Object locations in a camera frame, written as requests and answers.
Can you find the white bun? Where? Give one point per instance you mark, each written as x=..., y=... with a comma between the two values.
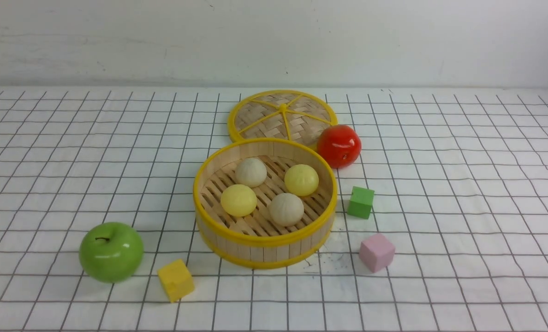
x=251, y=172

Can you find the yellow bun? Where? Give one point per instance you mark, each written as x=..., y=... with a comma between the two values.
x=301, y=180
x=238, y=200

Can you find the beige bun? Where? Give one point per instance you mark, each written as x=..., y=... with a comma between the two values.
x=286, y=209

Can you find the bamboo steamer tray yellow rim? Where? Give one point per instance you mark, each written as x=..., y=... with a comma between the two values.
x=254, y=241

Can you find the bamboo steamer lid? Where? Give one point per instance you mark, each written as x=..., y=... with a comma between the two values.
x=285, y=114

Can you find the red apple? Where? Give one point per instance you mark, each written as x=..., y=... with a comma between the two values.
x=339, y=146

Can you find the green foam cube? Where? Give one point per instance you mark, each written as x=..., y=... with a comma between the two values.
x=361, y=202

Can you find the pink foam cube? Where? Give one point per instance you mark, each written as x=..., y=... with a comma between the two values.
x=376, y=252

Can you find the yellow foam cube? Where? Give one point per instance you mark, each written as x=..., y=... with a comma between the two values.
x=176, y=280

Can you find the green apple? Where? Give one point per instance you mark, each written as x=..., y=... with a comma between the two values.
x=111, y=252

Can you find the white grid tablecloth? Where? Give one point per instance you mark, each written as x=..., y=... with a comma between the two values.
x=461, y=190

